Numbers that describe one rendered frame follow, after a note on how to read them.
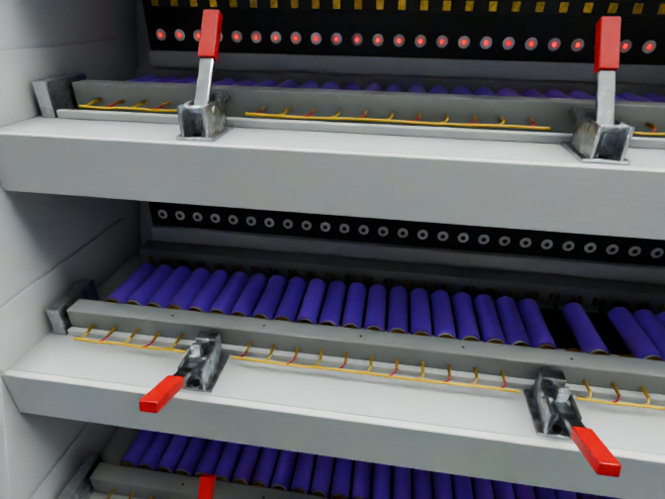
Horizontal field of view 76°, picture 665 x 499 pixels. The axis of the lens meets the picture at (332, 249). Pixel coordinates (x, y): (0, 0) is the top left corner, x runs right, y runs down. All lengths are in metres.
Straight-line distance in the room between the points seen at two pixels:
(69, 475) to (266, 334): 0.27
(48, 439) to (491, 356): 0.41
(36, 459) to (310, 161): 0.37
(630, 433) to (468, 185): 0.21
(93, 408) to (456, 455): 0.29
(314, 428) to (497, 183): 0.22
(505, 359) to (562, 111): 0.19
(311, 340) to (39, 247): 0.25
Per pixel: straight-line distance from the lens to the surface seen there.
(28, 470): 0.50
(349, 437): 0.35
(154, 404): 0.30
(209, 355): 0.35
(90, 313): 0.43
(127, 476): 0.53
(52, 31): 0.47
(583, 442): 0.31
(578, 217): 0.32
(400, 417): 0.34
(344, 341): 0.35
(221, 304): 0.41
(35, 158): 0.39
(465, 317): 0.40
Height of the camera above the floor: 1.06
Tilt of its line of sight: 10 degrees down
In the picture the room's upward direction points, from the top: 4 degrees clockwise
